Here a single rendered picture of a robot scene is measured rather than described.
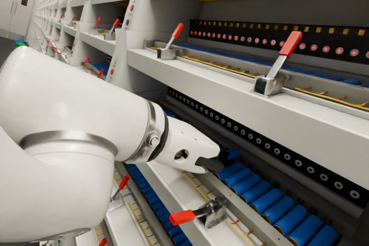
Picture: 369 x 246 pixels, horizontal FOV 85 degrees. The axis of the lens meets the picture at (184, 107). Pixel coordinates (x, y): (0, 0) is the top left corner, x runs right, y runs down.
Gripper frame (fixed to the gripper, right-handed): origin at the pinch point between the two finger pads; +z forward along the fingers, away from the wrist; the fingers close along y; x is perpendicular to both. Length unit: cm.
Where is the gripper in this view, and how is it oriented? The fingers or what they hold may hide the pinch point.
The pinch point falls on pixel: (213, 154)
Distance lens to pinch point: 39.0
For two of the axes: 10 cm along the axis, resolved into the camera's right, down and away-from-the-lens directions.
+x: -4.8, 8.7, 0.6
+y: -5.5, -3.5, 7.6
